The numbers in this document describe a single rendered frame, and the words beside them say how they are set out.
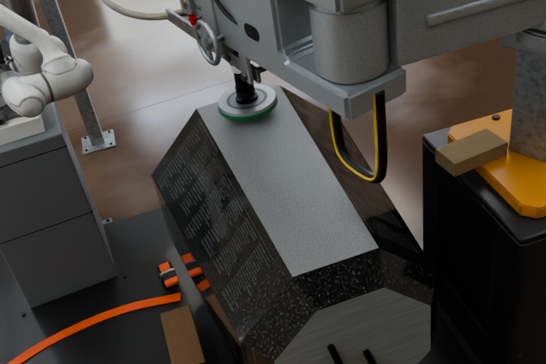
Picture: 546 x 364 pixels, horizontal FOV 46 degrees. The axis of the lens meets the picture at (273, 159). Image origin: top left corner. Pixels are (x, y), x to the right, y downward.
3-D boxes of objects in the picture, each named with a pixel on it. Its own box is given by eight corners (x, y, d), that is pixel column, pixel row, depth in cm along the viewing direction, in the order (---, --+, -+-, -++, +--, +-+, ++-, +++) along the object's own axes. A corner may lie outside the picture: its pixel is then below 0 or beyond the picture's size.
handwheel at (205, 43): (246, 62, 204) (238, 18, 196) (219, 73, 201) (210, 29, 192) (223, 48, 215) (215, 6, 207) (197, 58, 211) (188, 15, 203)
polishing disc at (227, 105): (224, 122, 226) (224, 119, 225) (214, 95, 243) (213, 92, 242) (283, 107, 228) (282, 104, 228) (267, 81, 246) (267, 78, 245)
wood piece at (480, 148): (486, 140, 211) (486, 128, 208) (507, 155, 203) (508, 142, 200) (435, 161, 206) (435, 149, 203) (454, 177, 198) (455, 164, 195)
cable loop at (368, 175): (391, 191, 178) (387, 92, 160) (382, 197, 177) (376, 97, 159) (340, 156, 195) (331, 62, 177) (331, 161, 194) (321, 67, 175)
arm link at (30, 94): (4, 108, 211) (42, 94, 217) (22, 128, 201) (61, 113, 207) (-6, 80, 204) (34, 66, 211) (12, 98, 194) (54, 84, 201)
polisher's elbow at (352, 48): (370, 44, 175) (366, -26, 164) (403, 72, 160) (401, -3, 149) (305, 62, 172) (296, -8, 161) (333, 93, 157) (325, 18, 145)
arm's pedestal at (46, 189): (20, 322, 281) (-59, 178, 236) (14, 253, 321) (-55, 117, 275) (131, 280, 293) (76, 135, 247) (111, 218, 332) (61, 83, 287)
